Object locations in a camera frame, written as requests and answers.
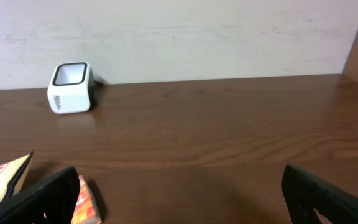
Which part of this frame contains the white barcode scanner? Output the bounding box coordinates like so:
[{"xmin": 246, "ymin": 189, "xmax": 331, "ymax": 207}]
[{"xmin": 47, "ymin": 62, "xmax": 95, "ymax": 114}]

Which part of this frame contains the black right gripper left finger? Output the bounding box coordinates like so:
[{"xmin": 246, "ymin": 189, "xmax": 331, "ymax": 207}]
[{"xmin": 0, "ymin": 167, "xmax": 80, "ymax": 224}]

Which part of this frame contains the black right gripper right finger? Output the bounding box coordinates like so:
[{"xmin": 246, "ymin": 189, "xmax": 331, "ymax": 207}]
[{"xmin": 281, "ymin": 164, "xmax": 358, "ymax": 223}]

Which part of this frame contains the orange tissue pack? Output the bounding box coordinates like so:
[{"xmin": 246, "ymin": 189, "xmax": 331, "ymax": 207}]
[{"xmin": 71, "ymin": 175, "xmax": 102, "ymax": 224}]

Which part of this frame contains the orange snack bag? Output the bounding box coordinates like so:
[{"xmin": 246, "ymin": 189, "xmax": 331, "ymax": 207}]
[{"xmin": 0, "ymin": 150, "xmax": 34, "ymax": 202}]

